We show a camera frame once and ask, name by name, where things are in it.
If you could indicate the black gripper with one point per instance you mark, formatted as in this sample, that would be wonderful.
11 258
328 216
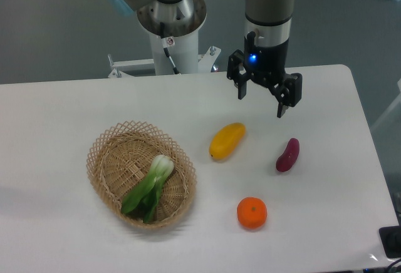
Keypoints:
265 66

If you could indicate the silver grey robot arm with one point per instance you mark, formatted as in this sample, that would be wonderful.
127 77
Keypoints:
269 19

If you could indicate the woven wicker basket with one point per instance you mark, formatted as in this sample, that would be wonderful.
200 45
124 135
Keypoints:
121 157

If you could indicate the yellow mango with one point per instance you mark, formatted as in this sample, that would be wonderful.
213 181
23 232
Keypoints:
226 140

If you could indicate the purple sweet potato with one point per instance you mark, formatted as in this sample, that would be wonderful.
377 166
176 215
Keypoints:
288 158

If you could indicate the orange mandarin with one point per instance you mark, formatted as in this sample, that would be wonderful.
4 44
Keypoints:
252 213

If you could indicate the green bok choy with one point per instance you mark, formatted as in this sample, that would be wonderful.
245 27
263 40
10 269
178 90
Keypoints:
146 194

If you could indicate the black device at table edge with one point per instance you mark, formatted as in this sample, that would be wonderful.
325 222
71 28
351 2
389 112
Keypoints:
390 237

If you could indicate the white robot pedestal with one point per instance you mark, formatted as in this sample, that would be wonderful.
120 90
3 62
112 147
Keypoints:
173 31

